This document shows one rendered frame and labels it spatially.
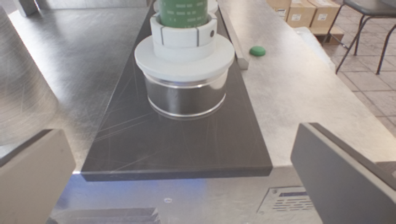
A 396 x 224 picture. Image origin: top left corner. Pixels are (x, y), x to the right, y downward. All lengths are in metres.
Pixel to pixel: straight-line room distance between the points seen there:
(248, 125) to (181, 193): 0.08
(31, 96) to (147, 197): 0.12
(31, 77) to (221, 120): 0.15
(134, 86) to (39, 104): 0.07
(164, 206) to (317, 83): 0.19
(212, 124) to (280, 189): 0.08
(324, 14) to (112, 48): 2.99
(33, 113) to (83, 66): 0.09
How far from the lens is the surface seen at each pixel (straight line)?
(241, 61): 0.23
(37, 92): 0.20
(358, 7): 2.42
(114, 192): 0.18
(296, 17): 3.00
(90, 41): 0.33
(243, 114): 0.16
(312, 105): 0.21
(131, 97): 0.18
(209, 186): 0.17
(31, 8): 0.51
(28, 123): 0.20
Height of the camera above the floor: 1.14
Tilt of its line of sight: 43 degrees down
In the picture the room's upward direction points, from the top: straight up
